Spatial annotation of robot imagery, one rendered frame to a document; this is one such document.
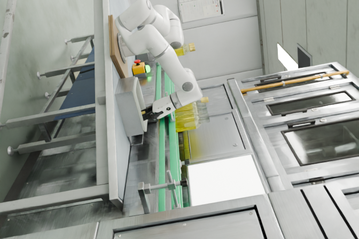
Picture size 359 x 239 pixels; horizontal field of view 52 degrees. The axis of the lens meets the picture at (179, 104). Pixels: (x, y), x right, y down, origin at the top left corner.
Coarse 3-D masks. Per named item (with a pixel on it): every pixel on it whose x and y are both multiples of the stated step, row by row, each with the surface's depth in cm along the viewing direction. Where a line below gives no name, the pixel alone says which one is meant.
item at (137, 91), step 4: (136, 80) 168; (136, 84) 165; (136, 88) 175; (140, 88) 175; (132, 92) 160; (136, 92) 176; (140, 92) 176; (136, 96) 159; (140, 96) 177; (136, 100) 160; (140, 100) 178; (136, 104) 162; (140, 104) 179; (144, 104) 180; (140, 108) 180; (144, 108) 180; (140, 112) 163; (140, 116) 164; (140, 120) 166; (144, 124) 174; (144, 128) 167
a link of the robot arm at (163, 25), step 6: (156, 6) 174; (162, 6) 174; (162, 12) 172; (168, 12) 177; (156, 18) 165; (162, 18) 169; (168, 18) 173; (174, 18) 182; (156, 24) 166; (162, 24) 168; (168, 24) 172; (162, 30) 170; (168, 30) 172; (162, 36) 174
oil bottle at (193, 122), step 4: (188, 116) 193; (192, 116) 192; (196, 116) 192; (176, 120) 192; (180, 120) 191; (184, 120) 191; (188, 120) 190; (192, 120) 189; (196, 120) 189; (176, 124) 189; (180, 124) 190; (184, 124) 190; (188, 124) 190; (192, 124) 190; (196, 124) 190; (176, 128) 190; (180, 128) 191; (184, 128) 191; (188, 128) 191; (192, 128) 191; (196, 128) 191
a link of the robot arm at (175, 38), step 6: (174, 24) 180; (180, 24) 183; (174, 30) 178; (180, 30) 179; (168, 36) 176; (174, 36) 176; (180, 36) 178; (168, 42) 177; (174, 42) 177; (180, 42) 178; (174, 48) 180
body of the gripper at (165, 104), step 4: (168, 96) 170; (156, 100) 172; (160, 100) 169; (164, 100) 167; (168, 100) 166; (156, 104) 168; (160, 104) 166; (164, 104) 165; (168, 104) 164; (172, 104) 164; (152, 108) 168; (156, 108) 165; (160, 108) 164; (164, 108) 164; (168, 108) 169; (172, 108) 164; (176, 108) 166; (156, 112) 164; (164, 112) 165; (168, 112) 165; (160, 116) 166
